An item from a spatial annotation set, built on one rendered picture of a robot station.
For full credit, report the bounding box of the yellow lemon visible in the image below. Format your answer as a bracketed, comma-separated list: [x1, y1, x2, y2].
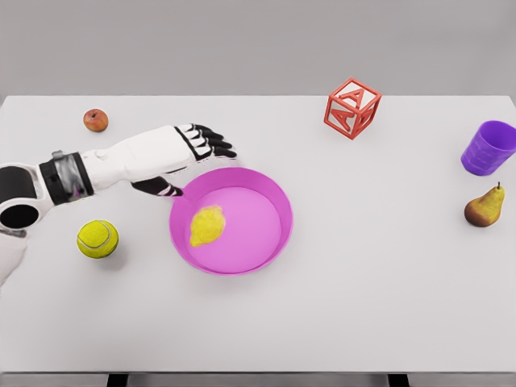
[189, 204, 226, 248]

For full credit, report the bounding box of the pink plate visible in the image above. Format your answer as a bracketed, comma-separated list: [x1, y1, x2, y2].
[169, 167, 294, 277]

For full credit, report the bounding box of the purple cup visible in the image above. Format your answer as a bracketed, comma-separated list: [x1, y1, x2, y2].
[460, 119, 516, 177]

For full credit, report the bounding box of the yellow tennis ball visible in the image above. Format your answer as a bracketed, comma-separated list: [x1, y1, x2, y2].
[76, 218, 120, 260]

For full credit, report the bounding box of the red apple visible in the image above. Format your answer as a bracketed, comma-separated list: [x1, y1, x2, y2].
[83, 108, 110, 133]

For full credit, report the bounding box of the red letter block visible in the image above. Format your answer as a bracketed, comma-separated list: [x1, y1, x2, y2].
[322, 77, 383, 141]

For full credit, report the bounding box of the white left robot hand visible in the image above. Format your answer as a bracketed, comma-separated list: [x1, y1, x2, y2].
[124, 123, 238, 198]

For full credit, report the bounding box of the brown yellow pear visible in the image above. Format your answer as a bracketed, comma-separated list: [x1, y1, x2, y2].
[464, 181, 506, 228]

